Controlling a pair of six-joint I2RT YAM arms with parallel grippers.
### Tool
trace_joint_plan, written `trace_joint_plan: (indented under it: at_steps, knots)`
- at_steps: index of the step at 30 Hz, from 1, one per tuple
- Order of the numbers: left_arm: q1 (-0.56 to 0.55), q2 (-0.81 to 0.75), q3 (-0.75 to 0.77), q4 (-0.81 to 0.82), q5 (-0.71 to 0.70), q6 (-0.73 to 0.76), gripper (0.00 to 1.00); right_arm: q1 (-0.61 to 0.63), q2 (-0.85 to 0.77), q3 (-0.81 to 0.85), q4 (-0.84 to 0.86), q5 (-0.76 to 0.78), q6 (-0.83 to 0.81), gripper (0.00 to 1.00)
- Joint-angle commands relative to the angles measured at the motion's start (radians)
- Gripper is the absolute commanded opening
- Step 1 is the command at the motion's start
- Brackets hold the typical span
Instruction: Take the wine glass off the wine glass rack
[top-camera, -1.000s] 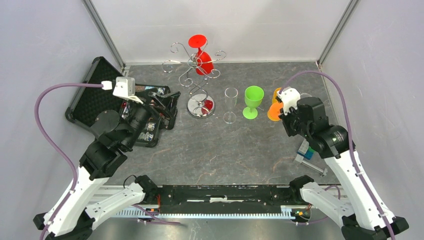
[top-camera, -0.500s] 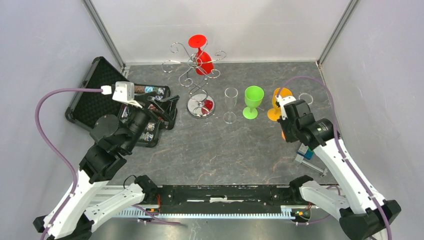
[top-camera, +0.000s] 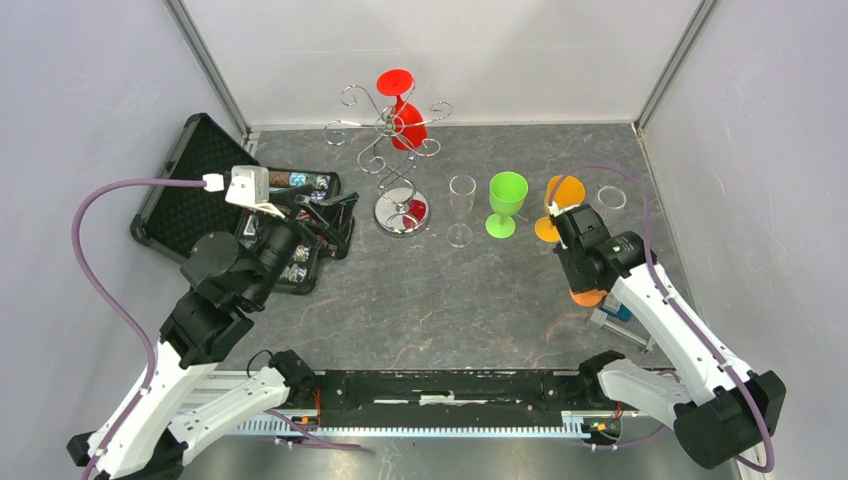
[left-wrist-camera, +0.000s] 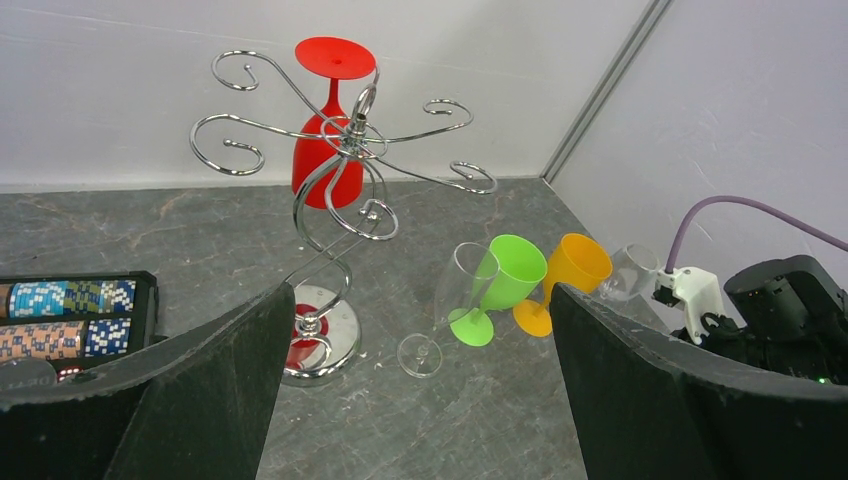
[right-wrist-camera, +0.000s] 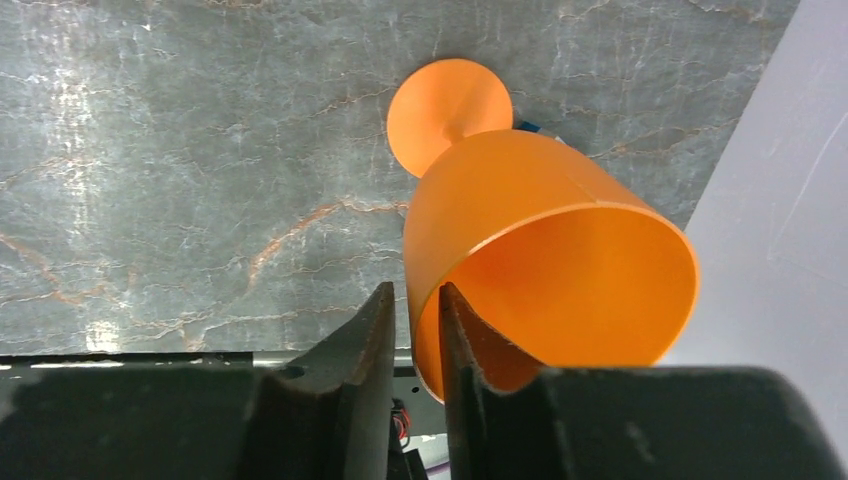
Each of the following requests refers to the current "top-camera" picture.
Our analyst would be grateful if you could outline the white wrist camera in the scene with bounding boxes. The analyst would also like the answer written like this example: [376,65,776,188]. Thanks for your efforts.
[225,165,285,219]
[548,205,577,250]

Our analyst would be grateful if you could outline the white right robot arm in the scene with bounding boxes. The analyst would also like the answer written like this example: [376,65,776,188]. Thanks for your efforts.
[548,204,786,473]

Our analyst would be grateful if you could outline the chrome wine glass rack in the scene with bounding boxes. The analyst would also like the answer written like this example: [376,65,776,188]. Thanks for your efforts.
[323,85,453,238]

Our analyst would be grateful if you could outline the poker chip row upper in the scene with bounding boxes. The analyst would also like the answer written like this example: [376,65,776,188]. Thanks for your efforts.
[269,171,332,190]

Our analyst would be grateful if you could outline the blue green toy blocks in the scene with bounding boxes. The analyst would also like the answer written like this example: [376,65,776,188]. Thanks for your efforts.
[587,295,656,353]

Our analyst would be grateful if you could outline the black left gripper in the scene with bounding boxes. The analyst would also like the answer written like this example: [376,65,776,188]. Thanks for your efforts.
[248,184,361,306]

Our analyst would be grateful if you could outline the red plastic wine glass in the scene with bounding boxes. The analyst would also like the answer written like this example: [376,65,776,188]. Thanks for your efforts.
[376,69,427,151]

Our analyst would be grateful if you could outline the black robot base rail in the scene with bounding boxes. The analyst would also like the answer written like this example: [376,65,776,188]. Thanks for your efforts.
[238,351,644,439]

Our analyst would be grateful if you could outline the orange plastic wine glass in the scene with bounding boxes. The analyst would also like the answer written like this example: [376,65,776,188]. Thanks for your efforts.
[569,289,608,308]

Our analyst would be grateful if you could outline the yellow plastic wine glass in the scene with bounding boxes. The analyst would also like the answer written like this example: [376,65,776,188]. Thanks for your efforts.
[534,176,586,243]

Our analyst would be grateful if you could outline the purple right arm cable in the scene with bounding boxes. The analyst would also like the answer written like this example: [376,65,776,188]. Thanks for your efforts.
[546,164,776,475]

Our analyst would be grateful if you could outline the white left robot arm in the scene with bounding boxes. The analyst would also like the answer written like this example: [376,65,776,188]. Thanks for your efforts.
[67,188,319,479]

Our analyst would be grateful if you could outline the green plastic wine glass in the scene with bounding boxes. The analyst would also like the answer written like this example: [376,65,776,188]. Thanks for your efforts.
[485,171,529,239]

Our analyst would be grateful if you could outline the black poker chip case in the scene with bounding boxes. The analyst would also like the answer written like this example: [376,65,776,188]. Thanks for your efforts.
[130,113,350,295]

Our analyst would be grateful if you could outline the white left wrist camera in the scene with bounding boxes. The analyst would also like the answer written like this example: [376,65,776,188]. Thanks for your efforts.
[225,165,285,219]

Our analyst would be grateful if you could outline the clear wine glass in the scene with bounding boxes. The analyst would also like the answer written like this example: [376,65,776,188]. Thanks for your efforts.
[446,175,477,248]
[594,185,627,212]

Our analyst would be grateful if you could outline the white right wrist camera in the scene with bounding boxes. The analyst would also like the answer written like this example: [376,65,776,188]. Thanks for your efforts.
[548,205,577,250]

